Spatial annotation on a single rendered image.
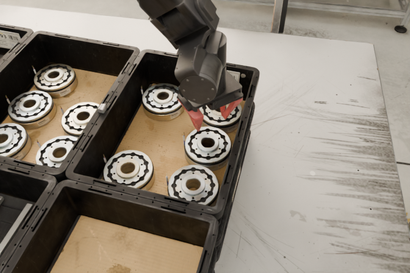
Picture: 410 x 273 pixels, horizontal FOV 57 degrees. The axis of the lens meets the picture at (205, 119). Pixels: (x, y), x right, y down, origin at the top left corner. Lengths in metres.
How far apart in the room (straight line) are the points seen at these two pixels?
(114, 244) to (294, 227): 0.41
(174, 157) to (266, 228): 0.27
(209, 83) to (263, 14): 2.32
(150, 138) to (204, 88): 0.35
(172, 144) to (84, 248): 0.29
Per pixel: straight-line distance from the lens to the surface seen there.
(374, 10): 2.85
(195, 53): 0.57
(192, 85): 0.57
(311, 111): 1.17
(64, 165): 0.76
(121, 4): 3.02
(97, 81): 1.06
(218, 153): 0.82
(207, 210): 0.67
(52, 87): 1.03
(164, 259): 0.74
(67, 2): 3.15
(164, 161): 0.85
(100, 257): 0.76
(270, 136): 1.07
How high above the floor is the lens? 1.51
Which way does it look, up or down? 48 degrees down
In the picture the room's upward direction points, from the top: straight up
